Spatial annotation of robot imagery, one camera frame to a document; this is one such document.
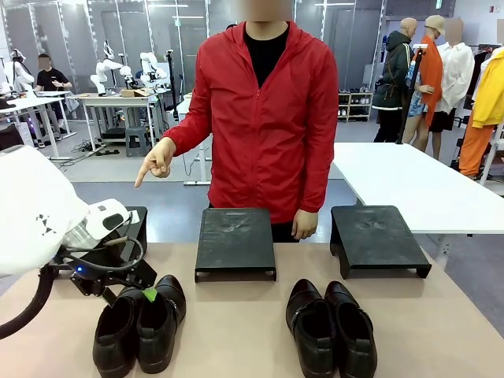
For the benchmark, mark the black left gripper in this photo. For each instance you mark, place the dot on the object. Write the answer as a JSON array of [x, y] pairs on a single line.
[[132, 265]]

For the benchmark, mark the black leather loafer shoe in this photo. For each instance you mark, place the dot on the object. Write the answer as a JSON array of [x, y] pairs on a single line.
[[161, 330], [354, 334], [112, 338], [311, 330]]

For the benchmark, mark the person's left forearm red sleeve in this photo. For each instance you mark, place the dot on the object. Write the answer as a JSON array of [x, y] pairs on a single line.
[[319, 177]]

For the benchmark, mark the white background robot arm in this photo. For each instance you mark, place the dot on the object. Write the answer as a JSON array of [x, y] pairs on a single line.
[[153, 73], [107, 71]]

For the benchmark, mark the person's right forearm red sleeve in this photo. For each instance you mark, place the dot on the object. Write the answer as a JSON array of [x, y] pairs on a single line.
[[191, 130]]

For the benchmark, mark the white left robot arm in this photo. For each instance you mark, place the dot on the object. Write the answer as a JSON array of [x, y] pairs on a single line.
[[31, 197]]

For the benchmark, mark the black shoe stand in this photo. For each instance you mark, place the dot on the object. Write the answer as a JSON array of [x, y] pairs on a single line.
[[138, 220], [235, 240], [374, 236]]

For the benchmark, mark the white table behind person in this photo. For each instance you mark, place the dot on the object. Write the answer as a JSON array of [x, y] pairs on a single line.
[[185, 106]]

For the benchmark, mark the person torso in red jacket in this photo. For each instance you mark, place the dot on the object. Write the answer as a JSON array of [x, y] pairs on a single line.
[[267, 130]]

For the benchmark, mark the seated person in black shirt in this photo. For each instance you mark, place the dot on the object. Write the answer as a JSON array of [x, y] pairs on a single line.
[[50, 80]]

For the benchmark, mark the person in white shirt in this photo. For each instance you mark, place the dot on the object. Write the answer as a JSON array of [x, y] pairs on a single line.
[[456, 75]]

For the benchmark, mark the person's right hand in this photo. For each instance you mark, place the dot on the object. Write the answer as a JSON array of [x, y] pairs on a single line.
[[159, 159]]

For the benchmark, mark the person's left hand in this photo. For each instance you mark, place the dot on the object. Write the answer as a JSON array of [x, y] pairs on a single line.
[[305, 224]]

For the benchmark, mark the grey plastic stool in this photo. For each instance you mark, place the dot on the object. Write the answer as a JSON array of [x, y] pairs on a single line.
[[138, 141]]

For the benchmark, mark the white robot workbench table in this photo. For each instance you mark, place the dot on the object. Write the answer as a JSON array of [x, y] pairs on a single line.
[[114, 101]]

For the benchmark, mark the brown cardboard box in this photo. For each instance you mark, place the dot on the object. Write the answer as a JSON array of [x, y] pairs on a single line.
[[134, 93]]

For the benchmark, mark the white desk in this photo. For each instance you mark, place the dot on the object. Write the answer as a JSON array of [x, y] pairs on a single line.
[[27, 103]]

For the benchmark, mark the white humanoid robot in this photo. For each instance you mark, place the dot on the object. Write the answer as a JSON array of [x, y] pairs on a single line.
[[19, 73]]

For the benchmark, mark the wooden shoe rack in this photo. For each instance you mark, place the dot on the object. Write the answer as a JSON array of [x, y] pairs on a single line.
[[354, 106]]

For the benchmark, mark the large white table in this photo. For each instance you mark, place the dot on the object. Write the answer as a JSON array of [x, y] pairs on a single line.
[[413, 185]]

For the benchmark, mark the mannequin in orange garment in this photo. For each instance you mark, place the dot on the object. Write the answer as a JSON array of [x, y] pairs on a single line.
[[429, 78]]

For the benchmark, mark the orange hanging trousers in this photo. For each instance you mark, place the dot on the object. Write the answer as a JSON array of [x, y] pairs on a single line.
[[474, 149]]

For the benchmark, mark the yellow hanging garment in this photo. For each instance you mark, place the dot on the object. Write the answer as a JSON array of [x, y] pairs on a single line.
[[488, 90]]

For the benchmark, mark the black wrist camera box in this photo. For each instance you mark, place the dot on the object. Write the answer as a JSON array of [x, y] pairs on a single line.
[[88, 280]]

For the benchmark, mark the black camera stand pole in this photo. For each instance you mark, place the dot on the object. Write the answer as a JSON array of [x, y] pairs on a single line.
[[172, 82]]

